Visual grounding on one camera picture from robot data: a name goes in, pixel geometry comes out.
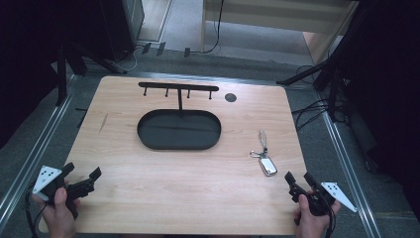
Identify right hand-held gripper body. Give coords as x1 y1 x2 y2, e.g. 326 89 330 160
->
289 181 359 218

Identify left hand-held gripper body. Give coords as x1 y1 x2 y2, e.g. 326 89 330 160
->
32 165 97 220

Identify person's right hand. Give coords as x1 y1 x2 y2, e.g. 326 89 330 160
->
293 189 342 238

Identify person's left hand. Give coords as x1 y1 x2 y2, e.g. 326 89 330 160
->
32 186 81 238

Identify silver car key with keyring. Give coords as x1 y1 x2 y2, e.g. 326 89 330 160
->
249 129 278 178

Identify black key rack with tray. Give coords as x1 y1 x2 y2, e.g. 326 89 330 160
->
136 81 223 151

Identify black metal stand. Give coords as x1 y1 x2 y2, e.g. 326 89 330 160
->
54 41 129 107
276 0 369 123

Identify dark cabinet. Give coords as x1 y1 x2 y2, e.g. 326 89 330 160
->
98 0 146 62

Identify white cabinet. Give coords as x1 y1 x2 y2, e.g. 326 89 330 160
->
200 0 361 65

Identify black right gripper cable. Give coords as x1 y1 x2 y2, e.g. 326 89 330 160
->
325 197 337 238

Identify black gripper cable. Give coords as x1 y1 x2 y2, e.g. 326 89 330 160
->
23 190 46 238
325 197 337 238

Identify metal floor rail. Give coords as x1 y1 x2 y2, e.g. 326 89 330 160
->
0 74 77 231
320 108 382 238

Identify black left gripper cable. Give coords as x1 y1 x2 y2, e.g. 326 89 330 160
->
23 190 46 238

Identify black floor cables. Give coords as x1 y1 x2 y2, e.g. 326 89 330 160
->
291 64 350 131

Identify white floor cable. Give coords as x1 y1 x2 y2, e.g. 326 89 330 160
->
110 46 139 72

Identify black hanging cable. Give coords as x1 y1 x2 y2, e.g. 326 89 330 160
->
199 0 226 55

